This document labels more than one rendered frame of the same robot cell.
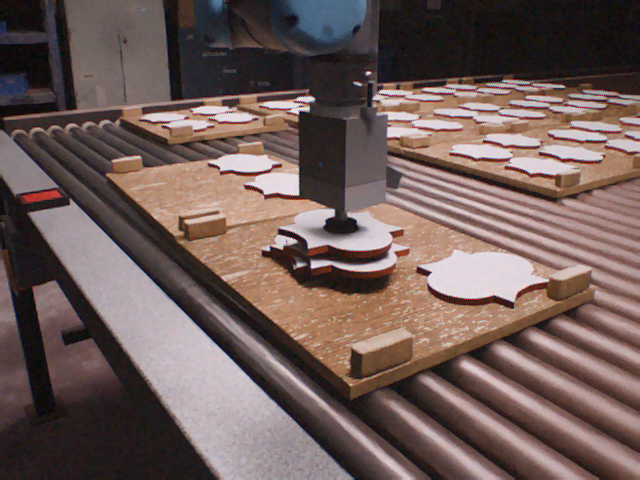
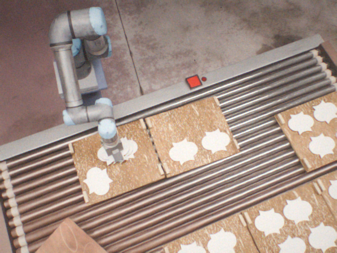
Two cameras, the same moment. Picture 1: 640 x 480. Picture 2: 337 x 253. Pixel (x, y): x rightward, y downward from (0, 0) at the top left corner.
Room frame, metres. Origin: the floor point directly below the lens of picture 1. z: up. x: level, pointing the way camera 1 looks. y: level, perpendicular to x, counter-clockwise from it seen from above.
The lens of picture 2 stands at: (1.04, -0.58, 2.74)
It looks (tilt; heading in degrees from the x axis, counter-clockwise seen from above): 67 degrees down; 99
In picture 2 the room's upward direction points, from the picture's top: 4 degrees clockwise
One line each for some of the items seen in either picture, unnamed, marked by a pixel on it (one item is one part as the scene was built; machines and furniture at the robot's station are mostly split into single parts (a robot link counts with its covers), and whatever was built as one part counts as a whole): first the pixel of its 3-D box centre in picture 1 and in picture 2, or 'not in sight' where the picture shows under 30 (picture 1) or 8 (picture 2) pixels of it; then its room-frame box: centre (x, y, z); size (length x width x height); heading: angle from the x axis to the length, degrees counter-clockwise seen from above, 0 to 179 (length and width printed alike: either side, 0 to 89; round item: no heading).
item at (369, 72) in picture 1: (344, 81); (109, 137); (0.68, -0.03, 1.16); 0.08 x 0.08 x 0.05
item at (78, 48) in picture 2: not in sight; (73, 51); (0.34, 0.44, 1.08); 0.13 x 0.12 x 0.14; 24
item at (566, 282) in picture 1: (569, 281); (86, 197); (0.60, -0.28, 0.95); 0.06 x 0.02 x 0.03; 123
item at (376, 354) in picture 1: (382, 352); (71, 148); (0.46, -0.05, 0.95); 0.06 x 0.02 x 0.03; 123
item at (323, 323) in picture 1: (367, 267); (116, 160); (0.69, -0.06, 0.93); 0.41 x 0.35 x 0.02; 33
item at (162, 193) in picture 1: (230, 188); (191, 135); (1.05, 0.16, 0.93); 0.41 x 0.35 x 0.02; 32
